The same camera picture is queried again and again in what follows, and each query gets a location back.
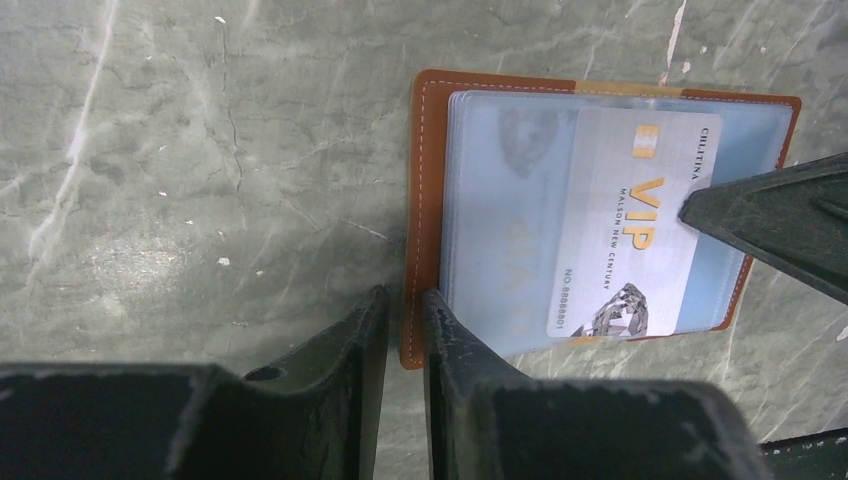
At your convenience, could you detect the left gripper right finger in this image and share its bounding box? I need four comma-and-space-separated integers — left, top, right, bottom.
422, 290, 771, 479

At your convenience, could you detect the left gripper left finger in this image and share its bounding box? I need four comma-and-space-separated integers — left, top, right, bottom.
1, 285, 389, 479

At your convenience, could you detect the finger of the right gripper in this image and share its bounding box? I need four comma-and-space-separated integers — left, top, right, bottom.
678, 153, 847, 303

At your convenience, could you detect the brown leather card holder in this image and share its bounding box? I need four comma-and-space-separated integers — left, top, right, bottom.
398, 68, 802, 370

